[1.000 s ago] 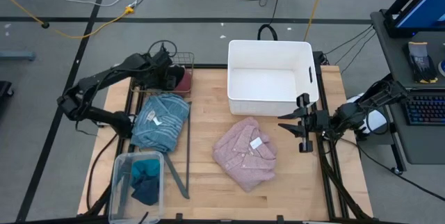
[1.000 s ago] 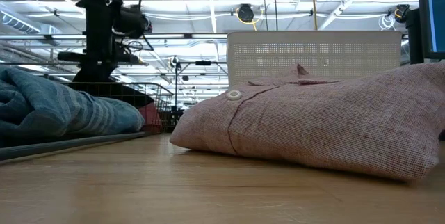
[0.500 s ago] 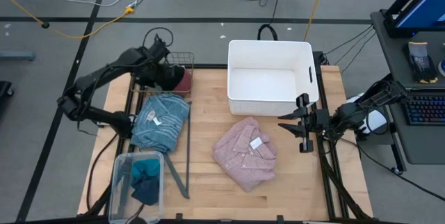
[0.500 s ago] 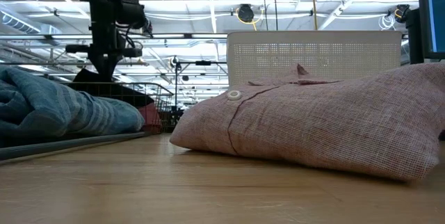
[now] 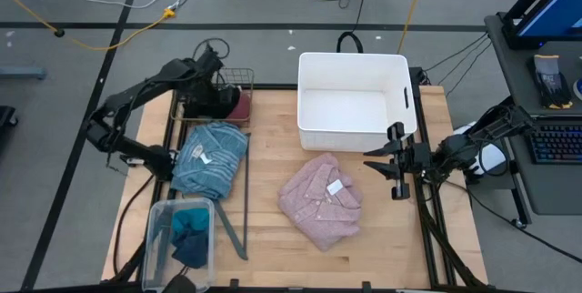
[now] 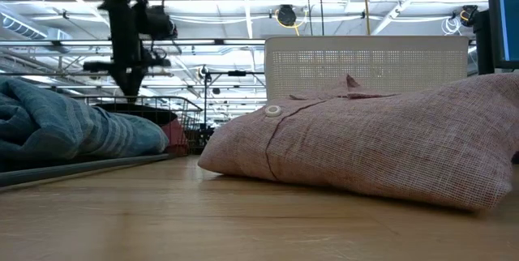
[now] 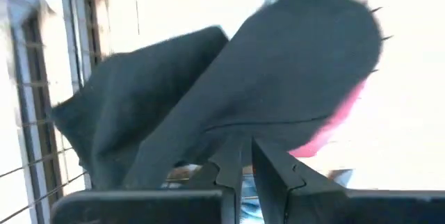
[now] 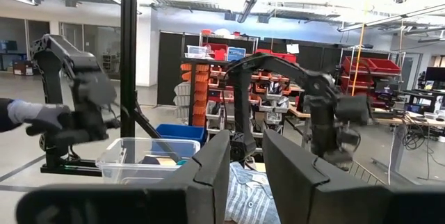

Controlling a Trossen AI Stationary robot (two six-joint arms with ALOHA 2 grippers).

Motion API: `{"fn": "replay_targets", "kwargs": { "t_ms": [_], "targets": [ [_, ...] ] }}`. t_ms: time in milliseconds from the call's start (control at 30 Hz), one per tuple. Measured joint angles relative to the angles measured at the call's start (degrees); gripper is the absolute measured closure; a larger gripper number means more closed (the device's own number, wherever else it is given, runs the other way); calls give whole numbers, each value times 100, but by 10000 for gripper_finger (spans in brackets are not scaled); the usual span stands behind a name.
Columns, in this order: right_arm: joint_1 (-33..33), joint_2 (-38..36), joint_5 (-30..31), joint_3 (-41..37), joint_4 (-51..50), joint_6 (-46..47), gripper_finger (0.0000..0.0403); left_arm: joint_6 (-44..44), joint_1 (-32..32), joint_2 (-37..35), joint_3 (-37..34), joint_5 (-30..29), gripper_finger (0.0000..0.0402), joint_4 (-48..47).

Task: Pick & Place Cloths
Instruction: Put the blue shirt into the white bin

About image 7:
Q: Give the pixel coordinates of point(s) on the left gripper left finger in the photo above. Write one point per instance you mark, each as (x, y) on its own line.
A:
(229, 175)

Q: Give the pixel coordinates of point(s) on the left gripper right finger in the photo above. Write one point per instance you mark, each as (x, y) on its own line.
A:
(285, 192)

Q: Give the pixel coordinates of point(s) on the blue striped shirt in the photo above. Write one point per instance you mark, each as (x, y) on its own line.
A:
(250, 203)

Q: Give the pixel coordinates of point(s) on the maroon cloth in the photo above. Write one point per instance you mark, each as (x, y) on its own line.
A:
(330, 126)

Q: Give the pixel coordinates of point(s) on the black cloth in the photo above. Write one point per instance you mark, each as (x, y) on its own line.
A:
(278, 60)

